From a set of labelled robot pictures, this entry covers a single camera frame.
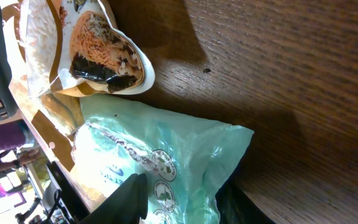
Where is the beige seed pouch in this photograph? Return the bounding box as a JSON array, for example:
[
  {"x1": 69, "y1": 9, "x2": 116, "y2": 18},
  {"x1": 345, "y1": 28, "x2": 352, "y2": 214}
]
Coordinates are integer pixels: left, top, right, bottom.
[{"x1": 0, "y1": 0, "x2": 156, "y2": 212}]

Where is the seated person in background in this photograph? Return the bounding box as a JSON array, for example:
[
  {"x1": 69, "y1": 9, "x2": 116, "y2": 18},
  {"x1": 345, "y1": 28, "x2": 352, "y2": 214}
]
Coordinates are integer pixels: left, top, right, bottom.
[{"x1": 0, "y1": 119, "x2": 41, "y2": 172}]

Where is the background desk clutter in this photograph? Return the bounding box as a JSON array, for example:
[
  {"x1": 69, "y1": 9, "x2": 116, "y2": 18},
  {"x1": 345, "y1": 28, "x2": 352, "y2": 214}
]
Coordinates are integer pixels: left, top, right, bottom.
[{"x1": 0, "y1": 159, "x2": 90, "y2": 223}]

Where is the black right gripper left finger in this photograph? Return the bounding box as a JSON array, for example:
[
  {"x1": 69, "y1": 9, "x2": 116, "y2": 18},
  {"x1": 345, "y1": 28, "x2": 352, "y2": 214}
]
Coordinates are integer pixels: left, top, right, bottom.
[{"x1": 79, "y1": 174, "x2": 148, "y2": 224}]

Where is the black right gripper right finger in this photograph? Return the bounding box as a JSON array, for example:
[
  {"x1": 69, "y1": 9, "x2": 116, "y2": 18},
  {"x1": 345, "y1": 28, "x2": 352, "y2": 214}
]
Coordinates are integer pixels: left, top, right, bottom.
[{"x1": 216, "y1": 179, "x2": 275, "y2": 224}]

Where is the teal wet wipes pack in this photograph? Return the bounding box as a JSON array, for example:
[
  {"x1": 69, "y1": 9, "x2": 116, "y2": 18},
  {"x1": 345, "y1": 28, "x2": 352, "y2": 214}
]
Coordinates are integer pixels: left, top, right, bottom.
[{"x1": 71, "y1": 94, "x2": 253, "y2": 223}]

